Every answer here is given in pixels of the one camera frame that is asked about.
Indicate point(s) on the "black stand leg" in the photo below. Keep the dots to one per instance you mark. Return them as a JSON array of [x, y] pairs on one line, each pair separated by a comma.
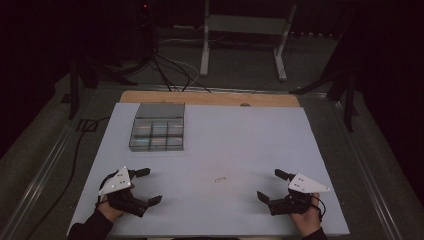
[[343, 86], [80, 83]]

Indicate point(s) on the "dark device with red light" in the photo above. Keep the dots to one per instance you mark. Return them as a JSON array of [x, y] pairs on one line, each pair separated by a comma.
[[145, 13]]

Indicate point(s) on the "person's right hand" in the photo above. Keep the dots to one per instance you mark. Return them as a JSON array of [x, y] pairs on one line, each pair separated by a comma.
[[308, 221]]

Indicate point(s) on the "metal floor rail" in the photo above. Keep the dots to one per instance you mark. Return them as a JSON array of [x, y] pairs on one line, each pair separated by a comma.
[[43, 176], [366, 173]]

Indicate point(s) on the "clear plastic compartment box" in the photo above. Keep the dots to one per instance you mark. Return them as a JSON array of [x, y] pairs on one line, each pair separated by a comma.
[[158, 131]]

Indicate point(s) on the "person's left hand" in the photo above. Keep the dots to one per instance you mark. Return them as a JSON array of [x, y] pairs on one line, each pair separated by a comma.
[[108, 211]]

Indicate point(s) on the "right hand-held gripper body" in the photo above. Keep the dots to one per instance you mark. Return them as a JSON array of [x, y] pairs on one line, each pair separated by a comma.
[[293, 201]]

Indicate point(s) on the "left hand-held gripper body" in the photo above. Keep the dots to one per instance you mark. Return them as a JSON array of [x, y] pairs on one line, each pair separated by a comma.
[[121, 198]]

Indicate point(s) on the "white metal stand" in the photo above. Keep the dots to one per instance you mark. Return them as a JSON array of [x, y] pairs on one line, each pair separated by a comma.
[[245, 25]]

